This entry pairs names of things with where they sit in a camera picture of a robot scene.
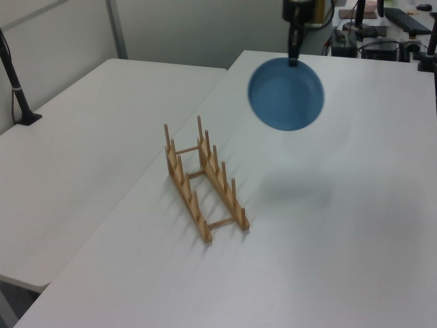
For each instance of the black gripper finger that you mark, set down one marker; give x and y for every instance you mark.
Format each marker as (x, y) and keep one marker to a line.
(293, 48)
(299, 41)

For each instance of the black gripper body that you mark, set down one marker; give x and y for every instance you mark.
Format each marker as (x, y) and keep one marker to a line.
(299, 10)

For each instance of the blue round plate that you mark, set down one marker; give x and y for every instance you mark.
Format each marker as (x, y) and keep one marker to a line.
(285, 97)

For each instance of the wooden plate rack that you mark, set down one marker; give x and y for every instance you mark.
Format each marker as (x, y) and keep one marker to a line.
(218, 177)

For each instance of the black monitor stand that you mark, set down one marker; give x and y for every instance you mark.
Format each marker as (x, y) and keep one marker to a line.
(359, 20)

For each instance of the black electronics box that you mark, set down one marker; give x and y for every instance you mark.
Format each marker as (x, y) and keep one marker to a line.
(379, 50)

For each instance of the black keyboard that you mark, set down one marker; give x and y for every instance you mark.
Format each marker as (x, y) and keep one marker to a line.
(408, 20)

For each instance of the black computer mouse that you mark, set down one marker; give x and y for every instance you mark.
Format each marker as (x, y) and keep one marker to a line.
(423, 6)

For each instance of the black camera clamp mount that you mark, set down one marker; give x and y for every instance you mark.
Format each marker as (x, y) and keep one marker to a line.
(428, 51)

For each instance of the grey partition frame post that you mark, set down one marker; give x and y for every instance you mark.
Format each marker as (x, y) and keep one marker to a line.
(116, 29)

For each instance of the black camera pole with base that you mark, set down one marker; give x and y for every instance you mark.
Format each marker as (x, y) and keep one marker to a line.
(15, 89)

